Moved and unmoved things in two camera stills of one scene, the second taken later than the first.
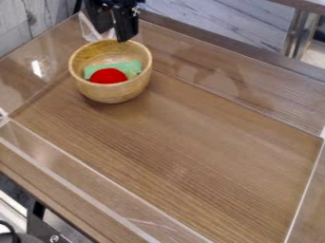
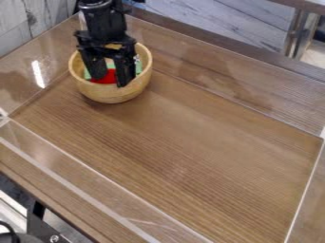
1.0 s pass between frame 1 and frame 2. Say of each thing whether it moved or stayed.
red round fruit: stayed
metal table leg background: stayed
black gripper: moved
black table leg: stayed
